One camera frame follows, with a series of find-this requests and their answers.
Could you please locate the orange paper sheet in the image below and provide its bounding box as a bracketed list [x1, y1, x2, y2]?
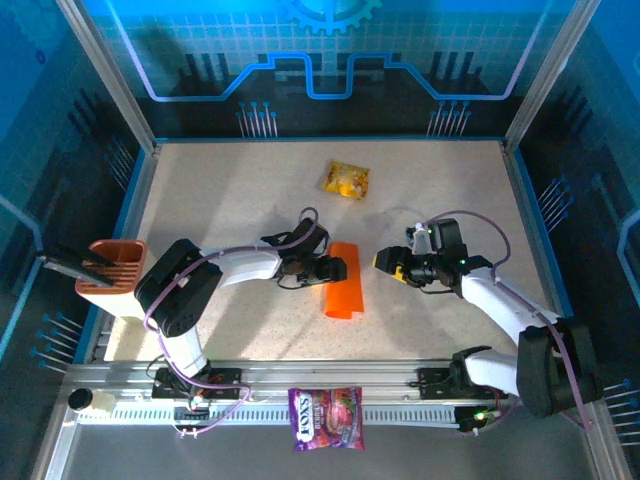
[323, 241, 366, 320]

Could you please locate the yellow snack packet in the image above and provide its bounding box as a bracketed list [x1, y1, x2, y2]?
[320, 158, 371, 200]

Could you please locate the purple candy bag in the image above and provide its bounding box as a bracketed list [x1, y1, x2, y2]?
[287, 386, 365, 453]

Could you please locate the small controller board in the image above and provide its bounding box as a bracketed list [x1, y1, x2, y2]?
[172, 397, 211, 426]
[455, 405, 501, 434]

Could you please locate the orange and beige utensil holder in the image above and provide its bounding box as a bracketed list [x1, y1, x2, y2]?
[74, 239, 151, 322]

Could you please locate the black thin stick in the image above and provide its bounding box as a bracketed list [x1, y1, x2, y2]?
[52, 243, 120, 267]

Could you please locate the black flat tool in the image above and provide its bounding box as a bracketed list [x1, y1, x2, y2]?
[41, 253, 117, 289]

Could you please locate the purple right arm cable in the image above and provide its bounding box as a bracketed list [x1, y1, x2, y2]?
[422, 209, 596, 436]

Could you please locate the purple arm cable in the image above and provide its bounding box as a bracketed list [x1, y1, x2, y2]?
[422, 209, 596, 436]
[143, 206, 321, 439]

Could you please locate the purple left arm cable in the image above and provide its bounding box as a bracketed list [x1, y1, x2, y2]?
[143, 206, 321, 439]

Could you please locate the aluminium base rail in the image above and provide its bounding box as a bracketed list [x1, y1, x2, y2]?
[59, 358, 601, 401]

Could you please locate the aluminium side rail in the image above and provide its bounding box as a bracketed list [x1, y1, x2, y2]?
[501, 141, 576, 321]
[82, 142, 161, 364]

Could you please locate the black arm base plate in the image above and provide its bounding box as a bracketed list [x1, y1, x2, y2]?
[417, 366, 509, 401]
[151, 367, 243, 400]

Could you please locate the white slotted cable duct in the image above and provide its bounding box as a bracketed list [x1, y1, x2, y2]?
[77, 401, 462, 427]

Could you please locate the aluminium frame post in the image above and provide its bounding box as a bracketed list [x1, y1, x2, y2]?
[53, 0, 162, 155]
[502, 0, 604, 154]

